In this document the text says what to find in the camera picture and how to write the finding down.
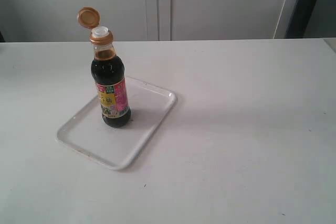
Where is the soy sauce bottle gold cap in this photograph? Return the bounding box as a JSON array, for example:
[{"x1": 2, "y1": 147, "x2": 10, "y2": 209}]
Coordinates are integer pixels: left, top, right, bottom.
[{"x1": 77, "y1": 7, "x2": 131, "y2": 128}]

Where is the white rectangular plastic tray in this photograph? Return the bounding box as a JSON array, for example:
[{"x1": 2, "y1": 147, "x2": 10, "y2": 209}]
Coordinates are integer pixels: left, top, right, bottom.
[{"x1": 56, "y1": 77, "x2": 177, "y2": 170}]

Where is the white cabinet doors background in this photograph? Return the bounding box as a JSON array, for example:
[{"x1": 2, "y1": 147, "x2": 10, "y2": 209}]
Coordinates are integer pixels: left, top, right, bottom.
[{"x1": 1, "y1": 0, "x2": 297, "y2": 42}]

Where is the dark vertical post background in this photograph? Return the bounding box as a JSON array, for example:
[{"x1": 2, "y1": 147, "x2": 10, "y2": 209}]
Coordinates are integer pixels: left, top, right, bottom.
[{"x1": 285, "y1": 0, "x2": 317, "y2": 39}]

